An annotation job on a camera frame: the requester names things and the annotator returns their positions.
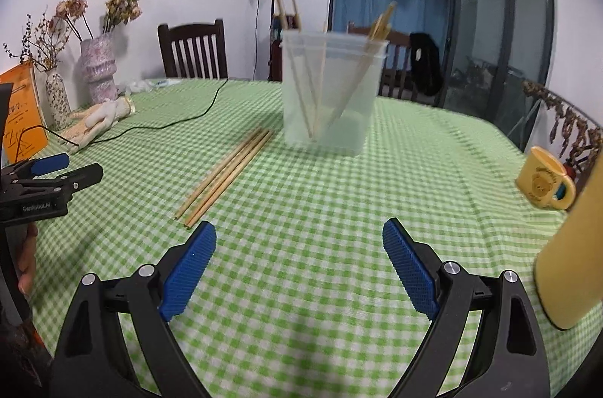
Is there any orange book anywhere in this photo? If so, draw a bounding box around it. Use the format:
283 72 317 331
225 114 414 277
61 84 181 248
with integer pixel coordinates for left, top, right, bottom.
0 63 49 163

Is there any white knit glove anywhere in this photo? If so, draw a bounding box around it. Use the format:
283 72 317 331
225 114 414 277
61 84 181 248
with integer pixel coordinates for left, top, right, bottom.
82 98 137 130

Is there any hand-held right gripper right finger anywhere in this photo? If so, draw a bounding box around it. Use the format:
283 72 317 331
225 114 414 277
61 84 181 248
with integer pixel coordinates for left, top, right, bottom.
383 218 552 398

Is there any yellow mug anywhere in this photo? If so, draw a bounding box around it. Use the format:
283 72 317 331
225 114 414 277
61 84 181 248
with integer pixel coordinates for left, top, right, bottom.
515 146 578 209

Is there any dark wooden chair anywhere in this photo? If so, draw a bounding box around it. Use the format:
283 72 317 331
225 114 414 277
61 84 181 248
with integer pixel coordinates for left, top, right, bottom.
157 19 230 80

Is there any black bag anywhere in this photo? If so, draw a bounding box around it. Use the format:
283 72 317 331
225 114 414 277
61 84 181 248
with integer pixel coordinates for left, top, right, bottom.
409 32 442 96

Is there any bundle of wooden chopsticks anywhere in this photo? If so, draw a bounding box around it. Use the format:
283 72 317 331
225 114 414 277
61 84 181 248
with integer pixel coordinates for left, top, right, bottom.
274 0 399 139

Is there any white crumpled cloth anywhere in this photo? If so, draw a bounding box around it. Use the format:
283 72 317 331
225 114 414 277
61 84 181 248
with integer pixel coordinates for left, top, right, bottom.
120 78 182 93

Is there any yellow thermos jug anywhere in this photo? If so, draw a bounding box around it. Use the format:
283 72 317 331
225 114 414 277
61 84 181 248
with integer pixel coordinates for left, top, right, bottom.
534 165 603 330

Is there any rail with brown dried strips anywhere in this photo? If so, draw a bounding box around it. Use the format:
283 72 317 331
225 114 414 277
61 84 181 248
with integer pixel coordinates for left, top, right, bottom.
520 78 603 173

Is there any red cylindrical drum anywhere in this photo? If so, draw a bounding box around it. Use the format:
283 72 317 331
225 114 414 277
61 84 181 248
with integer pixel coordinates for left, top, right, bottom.
268 15 284 81

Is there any dried berry flower bouquet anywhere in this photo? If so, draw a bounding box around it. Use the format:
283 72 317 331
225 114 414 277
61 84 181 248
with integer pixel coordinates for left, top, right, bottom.
2 0 95 71

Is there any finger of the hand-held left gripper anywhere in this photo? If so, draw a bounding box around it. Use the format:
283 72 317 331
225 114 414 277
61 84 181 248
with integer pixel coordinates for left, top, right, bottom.
28 163 104 196
16 153 70 177

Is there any brown wooden chair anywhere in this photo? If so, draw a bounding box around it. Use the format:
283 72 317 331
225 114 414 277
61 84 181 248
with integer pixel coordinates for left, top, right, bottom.
347 21 420 102

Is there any black cable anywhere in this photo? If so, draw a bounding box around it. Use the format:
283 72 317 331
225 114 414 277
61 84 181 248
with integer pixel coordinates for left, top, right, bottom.
12 78 229 163

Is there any floral ceramic vase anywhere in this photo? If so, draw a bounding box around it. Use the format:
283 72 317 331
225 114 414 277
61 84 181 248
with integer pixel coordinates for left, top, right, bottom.
44 67 72 130

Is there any clear plastic container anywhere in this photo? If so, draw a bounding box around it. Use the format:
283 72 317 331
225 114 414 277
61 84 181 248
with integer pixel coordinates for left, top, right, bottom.
281 29 391 156

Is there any person's left hand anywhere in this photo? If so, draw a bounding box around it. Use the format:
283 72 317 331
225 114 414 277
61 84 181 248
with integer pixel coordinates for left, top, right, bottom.
16 225 39 297

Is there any pink textured vase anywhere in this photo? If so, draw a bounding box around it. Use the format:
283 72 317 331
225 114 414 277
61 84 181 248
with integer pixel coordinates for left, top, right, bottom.
79 33 118 104

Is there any beige knit glove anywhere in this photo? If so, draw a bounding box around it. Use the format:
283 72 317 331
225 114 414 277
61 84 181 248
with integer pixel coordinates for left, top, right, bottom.
61 115 114 151

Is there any sliding glass door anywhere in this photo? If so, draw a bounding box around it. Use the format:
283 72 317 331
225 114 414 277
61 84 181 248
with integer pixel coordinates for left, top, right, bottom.
332 0 557 144

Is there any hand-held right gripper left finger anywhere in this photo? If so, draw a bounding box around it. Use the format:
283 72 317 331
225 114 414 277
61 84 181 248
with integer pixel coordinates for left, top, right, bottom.
49 220 217 398

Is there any green checkered tablecloth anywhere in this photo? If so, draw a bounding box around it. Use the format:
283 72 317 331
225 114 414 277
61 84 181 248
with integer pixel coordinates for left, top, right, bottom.
26 78 603 398

